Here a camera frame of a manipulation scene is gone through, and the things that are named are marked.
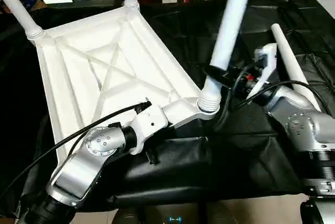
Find white plastic table top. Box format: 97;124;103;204
33;1;223;169

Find black mat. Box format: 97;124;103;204
0;0;335;213

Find dark left robot foot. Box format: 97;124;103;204
112;207;143;224

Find white flat board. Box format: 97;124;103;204
311;0;335;18

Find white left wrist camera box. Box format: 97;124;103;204
129;105;170;156

